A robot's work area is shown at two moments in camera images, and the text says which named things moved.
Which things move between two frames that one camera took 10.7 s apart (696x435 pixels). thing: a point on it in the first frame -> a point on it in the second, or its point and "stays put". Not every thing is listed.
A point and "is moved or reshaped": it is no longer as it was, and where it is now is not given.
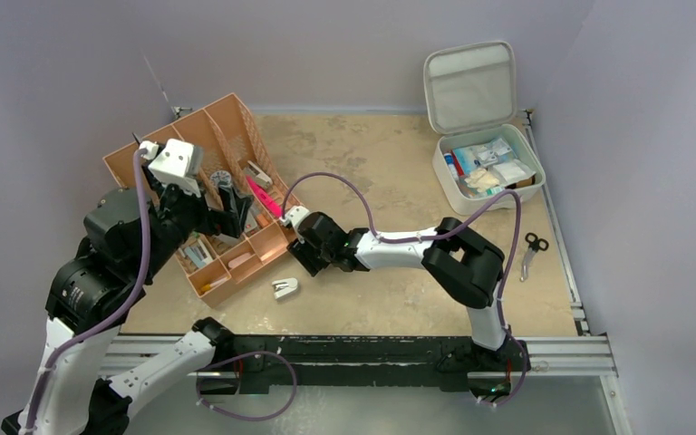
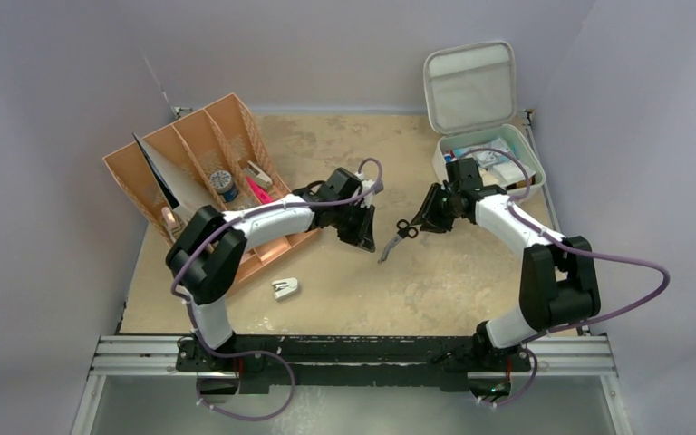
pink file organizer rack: x=230 y=149 stays put
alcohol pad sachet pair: x=494 y=153 stays put
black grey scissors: x=535 y=245 is moved or reshaped
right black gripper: x=307 y=252 -> x=434 y=212
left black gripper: x=236 y=207 -> x=362 y=236
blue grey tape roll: x=218 y=176 stays put
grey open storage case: x=471 y=101 stays put
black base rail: x=306 y=363 stays put
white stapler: x=282 y=287 stays put
